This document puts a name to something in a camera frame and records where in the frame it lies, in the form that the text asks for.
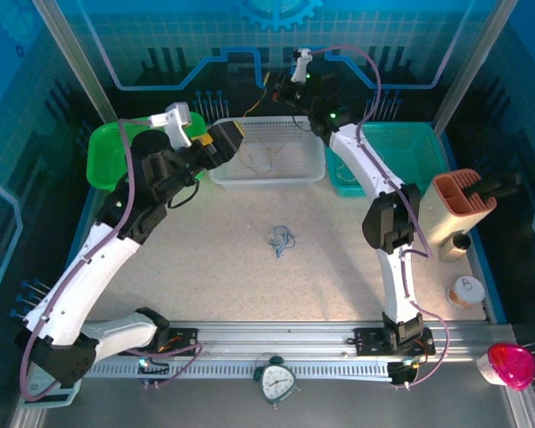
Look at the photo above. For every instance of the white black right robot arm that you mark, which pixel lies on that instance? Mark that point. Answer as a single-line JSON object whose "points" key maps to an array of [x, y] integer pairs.
{"points": [[345, 151]]}

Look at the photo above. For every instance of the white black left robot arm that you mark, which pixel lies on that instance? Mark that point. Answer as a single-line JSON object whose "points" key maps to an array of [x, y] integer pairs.
{"points": [[80, 276]]}

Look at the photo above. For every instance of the white plastic basket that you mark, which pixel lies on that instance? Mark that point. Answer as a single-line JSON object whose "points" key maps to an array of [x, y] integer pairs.
{"points": [[290, 134]]}

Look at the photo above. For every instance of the green plastic basket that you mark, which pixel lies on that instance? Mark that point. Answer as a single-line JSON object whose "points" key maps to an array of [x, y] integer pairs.
{"points": [[100, 151]]}

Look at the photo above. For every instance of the teal plastic basket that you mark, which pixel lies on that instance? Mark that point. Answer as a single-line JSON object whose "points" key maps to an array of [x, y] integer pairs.
{"points": [[410, 147]]}

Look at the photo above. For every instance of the terracotta and white utensil holder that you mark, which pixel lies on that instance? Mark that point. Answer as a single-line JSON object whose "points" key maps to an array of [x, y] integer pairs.
{"points": [[446, 214]]}

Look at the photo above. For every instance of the small black controller box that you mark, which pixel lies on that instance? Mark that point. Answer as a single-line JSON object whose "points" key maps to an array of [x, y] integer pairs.
{"points": [[403, 370], [153, 367]]}

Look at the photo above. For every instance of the teal alarm clock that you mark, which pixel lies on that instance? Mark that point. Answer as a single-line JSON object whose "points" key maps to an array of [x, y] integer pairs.
{"points": [[276, 381]]}

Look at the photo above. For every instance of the white lidded paper cup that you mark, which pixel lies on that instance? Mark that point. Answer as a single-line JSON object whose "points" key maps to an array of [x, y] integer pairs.
{"points": [[466, 290]]}

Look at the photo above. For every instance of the grey box with black slot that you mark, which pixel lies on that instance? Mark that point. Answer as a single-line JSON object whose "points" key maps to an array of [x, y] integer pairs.
{"points": [[49, 397]]}

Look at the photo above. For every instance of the pink dome light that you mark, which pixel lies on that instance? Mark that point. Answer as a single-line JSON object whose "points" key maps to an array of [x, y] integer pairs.
{"points": [[510, 365]]}

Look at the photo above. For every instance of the aluminium frame post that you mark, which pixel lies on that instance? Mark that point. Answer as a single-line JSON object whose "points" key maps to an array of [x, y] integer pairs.
{"points": [[477, 62], [76, 62]]}

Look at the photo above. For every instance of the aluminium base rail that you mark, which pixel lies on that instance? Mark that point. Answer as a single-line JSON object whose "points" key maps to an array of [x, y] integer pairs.
{"points": [[272, 332]]}

